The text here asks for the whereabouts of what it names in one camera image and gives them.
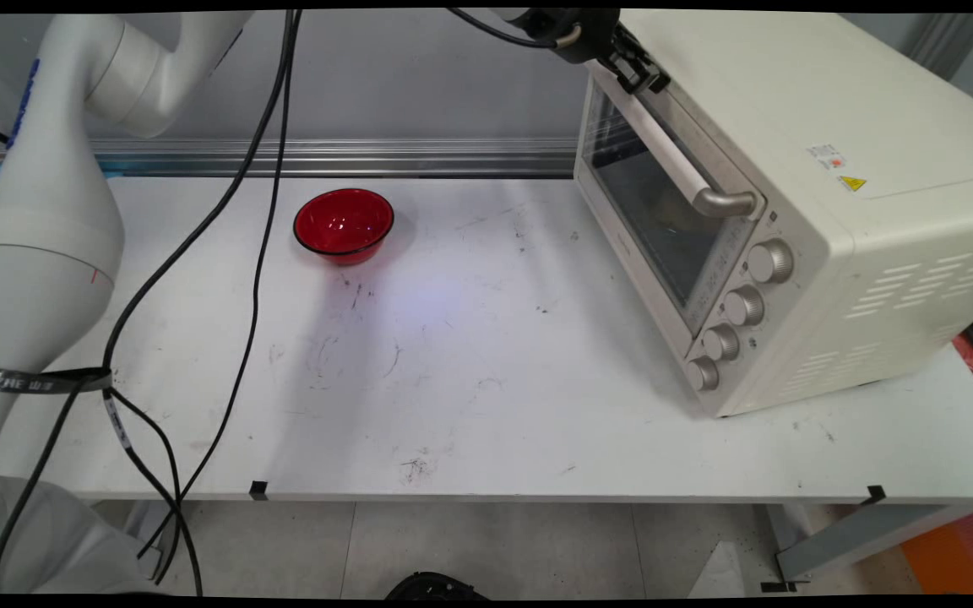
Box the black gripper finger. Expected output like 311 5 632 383
595 46 655 96
618 24 672 92

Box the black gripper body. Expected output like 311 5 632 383
527 8 624 66

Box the glass oven door with handle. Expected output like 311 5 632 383
573 51 765 339

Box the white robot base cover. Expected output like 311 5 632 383
0 473 163 594

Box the large silver oven knob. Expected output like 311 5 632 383
746 239 795 285

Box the cream toaster oven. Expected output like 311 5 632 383
573 10 973 421

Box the grey metal column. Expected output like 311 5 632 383
899 13 973 83

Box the red plastic bowl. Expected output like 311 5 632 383
292 187 395 267

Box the small silver oven knob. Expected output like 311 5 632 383
686 355 721 393

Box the grey table leg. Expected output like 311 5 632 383
122 501 174 580
767 503 973 584

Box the black round object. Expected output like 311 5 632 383
384 571 492 601

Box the orange box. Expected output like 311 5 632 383
899 504 973 594

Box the black cable with metal plug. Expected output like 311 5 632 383
447 8 583 50

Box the aluminium rail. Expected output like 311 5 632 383
0 138 579 180

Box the thick black cable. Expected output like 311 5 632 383
0 10 305 594

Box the black cable with white label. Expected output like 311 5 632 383
101 388 204 597

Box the black velcro strap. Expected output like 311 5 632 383
0 366 114 395

